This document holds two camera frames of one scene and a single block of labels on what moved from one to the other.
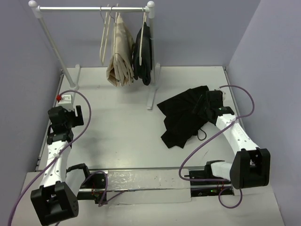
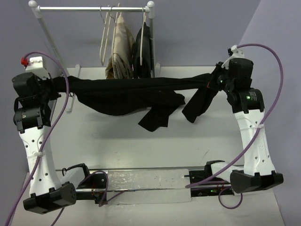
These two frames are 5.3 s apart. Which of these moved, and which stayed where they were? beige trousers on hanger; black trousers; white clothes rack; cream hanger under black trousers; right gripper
Moved: right gripper; black trousers
Stayed: cream hanger under black trousers; beige trousers on hanger; white clothes rack
